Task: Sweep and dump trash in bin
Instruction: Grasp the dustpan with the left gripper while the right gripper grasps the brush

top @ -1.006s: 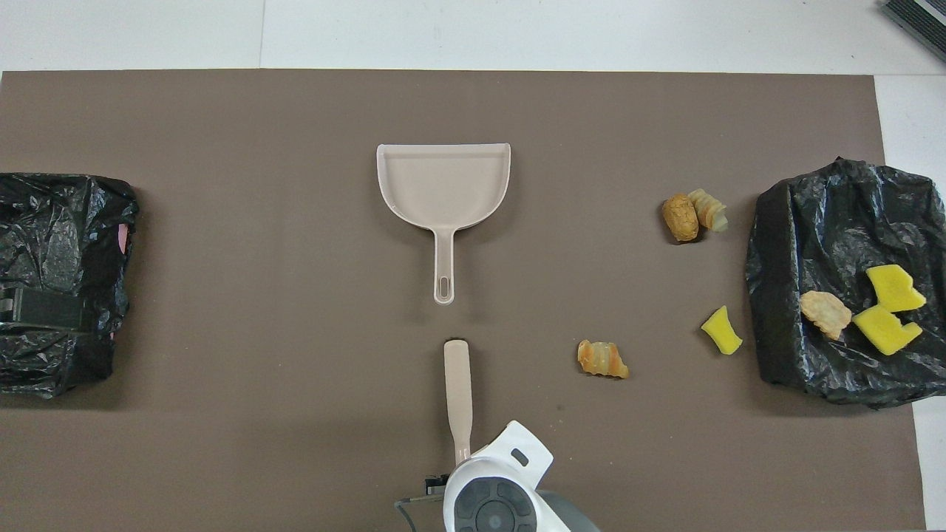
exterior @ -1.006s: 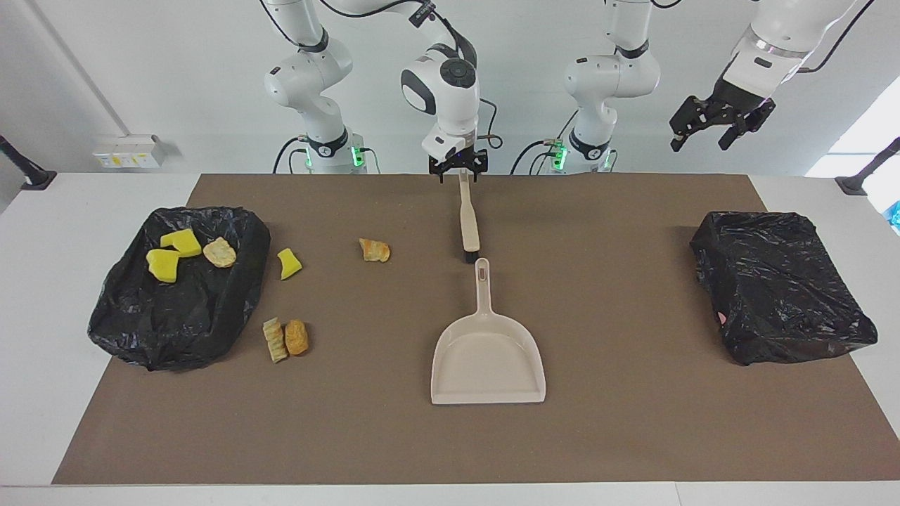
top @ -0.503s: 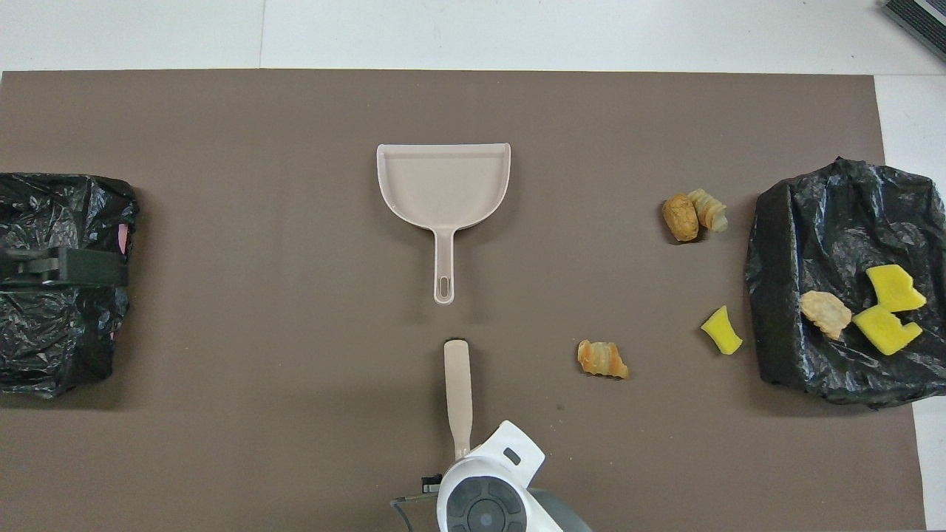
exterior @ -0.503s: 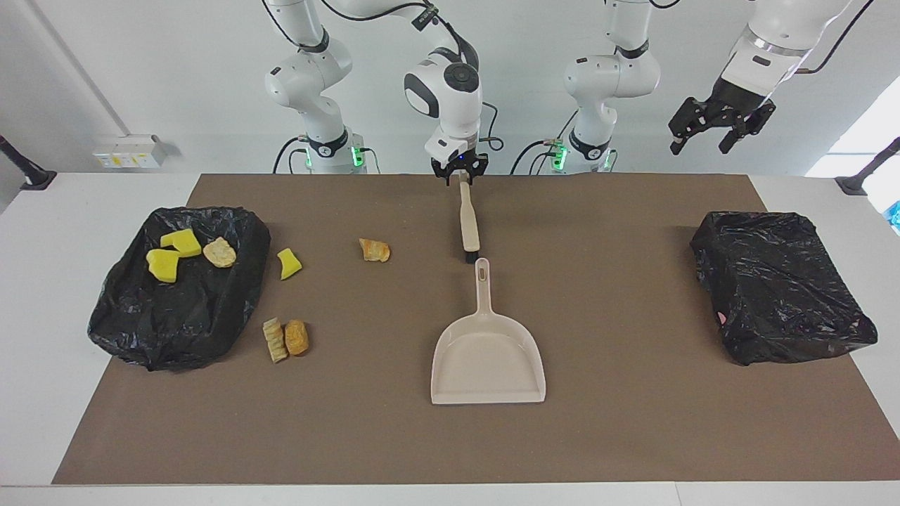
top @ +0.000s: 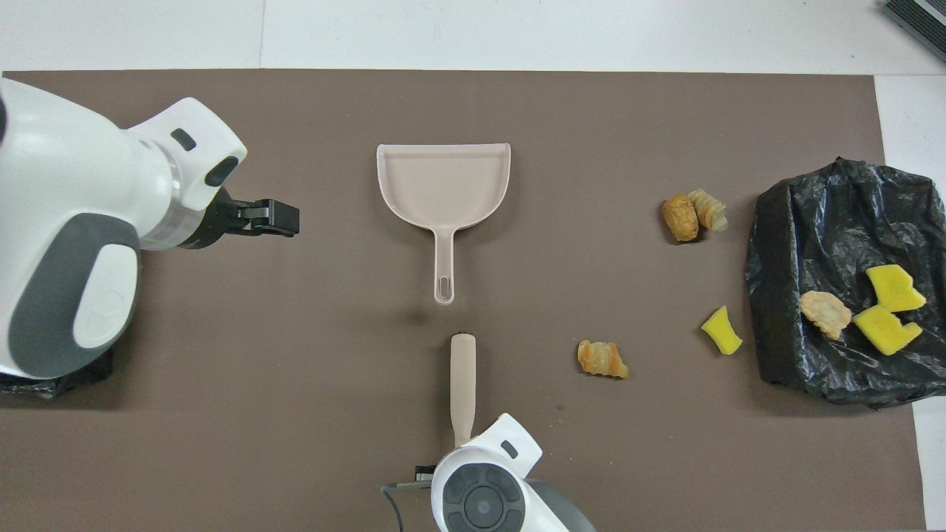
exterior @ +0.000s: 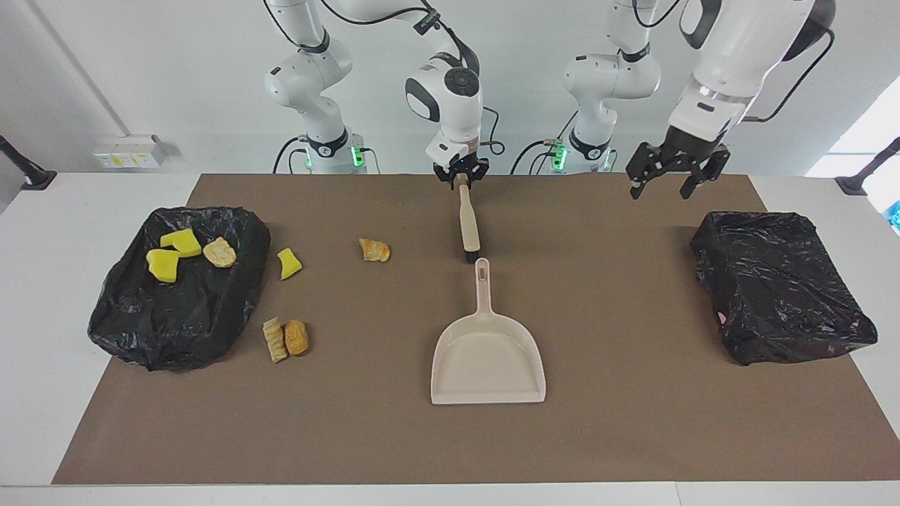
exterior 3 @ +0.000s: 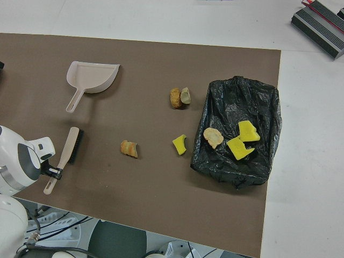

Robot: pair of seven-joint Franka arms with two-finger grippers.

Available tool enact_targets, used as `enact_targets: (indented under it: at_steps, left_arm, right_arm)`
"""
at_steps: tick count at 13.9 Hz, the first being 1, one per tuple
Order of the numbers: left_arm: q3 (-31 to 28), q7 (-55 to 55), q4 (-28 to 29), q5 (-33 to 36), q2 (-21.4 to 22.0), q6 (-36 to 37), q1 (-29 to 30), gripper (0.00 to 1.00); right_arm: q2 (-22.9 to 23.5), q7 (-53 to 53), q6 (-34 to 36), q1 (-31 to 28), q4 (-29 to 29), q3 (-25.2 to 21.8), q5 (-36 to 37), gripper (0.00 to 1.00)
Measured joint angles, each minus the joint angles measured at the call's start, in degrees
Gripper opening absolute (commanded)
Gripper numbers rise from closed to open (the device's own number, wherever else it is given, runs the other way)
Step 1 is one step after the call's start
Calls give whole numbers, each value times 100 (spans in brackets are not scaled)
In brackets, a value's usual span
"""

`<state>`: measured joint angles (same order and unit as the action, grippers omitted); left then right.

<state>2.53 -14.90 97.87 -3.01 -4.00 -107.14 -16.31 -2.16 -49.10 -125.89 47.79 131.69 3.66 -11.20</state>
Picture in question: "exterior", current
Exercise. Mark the golden croissant piece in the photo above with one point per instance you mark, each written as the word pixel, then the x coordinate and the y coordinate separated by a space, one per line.
pixel 219 252
pixel 275 340
pixel 374 250

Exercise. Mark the brown table mat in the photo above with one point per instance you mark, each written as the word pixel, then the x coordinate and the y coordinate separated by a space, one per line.
pixel 422 443

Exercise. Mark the yellow sponge with green side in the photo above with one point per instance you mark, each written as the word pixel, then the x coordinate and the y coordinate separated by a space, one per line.
pixel 163 266

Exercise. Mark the beige brush with black bristles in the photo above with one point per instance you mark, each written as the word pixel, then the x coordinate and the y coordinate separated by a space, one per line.
pixel 469 221

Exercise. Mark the blue plastic object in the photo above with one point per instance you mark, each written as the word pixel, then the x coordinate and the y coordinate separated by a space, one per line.
pixel 895 216

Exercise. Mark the white wall outlet box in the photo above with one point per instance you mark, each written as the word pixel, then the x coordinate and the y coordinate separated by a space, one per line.
pixel 126 151

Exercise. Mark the small yellow sponge piece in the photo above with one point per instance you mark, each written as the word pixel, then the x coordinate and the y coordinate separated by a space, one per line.
pixel 289 264

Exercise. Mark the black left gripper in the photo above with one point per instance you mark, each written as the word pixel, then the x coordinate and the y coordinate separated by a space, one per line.
pixel 692 151

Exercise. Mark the golden brown bread roll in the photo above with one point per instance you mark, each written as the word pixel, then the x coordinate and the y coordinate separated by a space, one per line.
pixel 297 338

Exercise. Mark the boxy black bag-lined trash bin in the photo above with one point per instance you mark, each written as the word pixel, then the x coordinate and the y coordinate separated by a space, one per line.
pixel 780 288

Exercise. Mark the black clamp stand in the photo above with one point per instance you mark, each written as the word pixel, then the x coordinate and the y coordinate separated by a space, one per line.
pixel 854 186
pixel 39 180

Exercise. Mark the beige plastic dustpan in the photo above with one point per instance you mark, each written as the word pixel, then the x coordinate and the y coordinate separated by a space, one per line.
pixel 489 358

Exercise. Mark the rounded black bag-lined trash bin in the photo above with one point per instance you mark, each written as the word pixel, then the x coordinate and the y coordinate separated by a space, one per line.
pixel 183 316

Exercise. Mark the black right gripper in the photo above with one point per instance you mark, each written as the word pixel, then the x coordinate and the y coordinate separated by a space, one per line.
pixel 463 167

